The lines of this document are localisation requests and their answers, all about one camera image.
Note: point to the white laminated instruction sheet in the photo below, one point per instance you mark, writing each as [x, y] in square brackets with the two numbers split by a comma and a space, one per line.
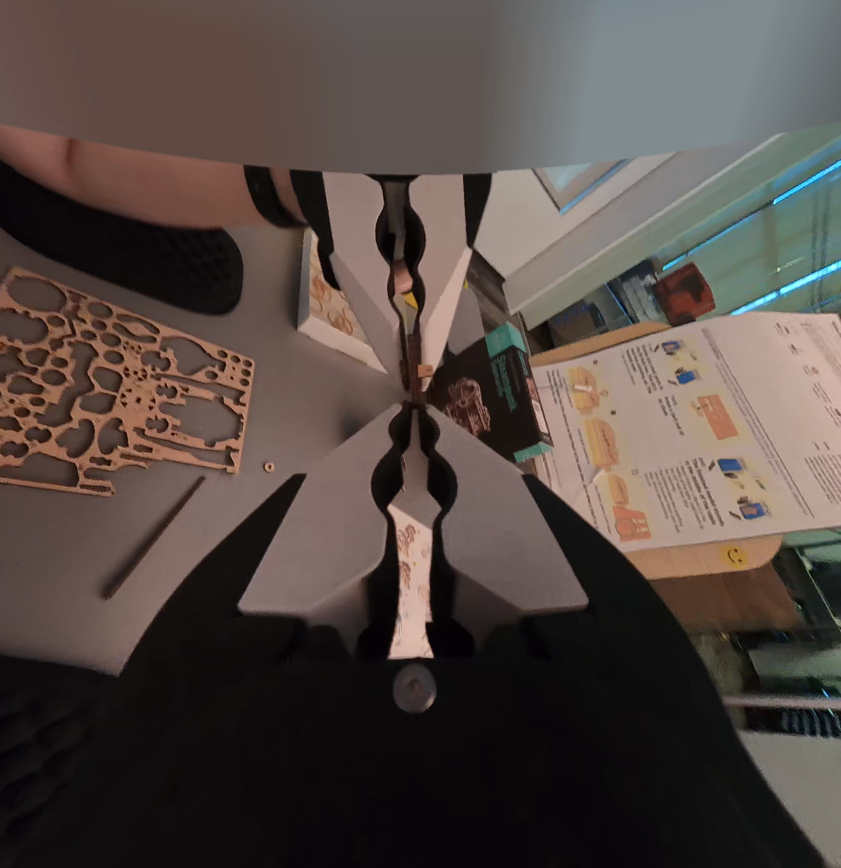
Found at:
[698, 434]

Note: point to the laser-cut wooden parts sheet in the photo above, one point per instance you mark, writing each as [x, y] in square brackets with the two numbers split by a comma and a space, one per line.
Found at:
[183, 383]

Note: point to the black model kit box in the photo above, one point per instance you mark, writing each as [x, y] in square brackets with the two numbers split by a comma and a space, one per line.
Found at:
[488, 400]

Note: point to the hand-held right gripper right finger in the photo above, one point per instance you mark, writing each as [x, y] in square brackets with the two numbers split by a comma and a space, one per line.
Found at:
[515, 542]

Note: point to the black padded wrist rest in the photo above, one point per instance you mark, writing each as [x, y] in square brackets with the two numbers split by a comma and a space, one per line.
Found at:
[156, 271]
[27, 759]

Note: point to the red storage crate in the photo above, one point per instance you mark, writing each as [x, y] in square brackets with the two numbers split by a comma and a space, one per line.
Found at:
[684, 295]

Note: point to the dark wooden model part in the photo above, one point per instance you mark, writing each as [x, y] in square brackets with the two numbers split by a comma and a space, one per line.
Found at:
[415, 366]

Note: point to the person's left forearm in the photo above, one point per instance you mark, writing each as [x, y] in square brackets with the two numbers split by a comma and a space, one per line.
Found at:
[156, 183]

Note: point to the black wristband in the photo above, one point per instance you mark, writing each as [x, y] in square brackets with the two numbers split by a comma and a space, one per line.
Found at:
[271, 203]

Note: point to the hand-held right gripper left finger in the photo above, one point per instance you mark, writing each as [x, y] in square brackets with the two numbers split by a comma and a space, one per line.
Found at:
[312, 542]

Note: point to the light wooden side table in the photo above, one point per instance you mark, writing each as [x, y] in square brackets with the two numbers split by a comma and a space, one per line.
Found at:
[664, 563]

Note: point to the white illustrated instruction booklet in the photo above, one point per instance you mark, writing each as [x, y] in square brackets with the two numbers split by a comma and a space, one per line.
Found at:
[339, 319]

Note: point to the yellow smiley sticker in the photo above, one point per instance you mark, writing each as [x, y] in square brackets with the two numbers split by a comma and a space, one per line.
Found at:
[734, 557]

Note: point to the thin dark wooden stick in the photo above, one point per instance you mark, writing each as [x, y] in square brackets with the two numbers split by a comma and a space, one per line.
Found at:
[152, 539]

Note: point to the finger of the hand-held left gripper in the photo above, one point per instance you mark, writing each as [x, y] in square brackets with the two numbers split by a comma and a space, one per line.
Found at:
[359, 237]
[447, 237]

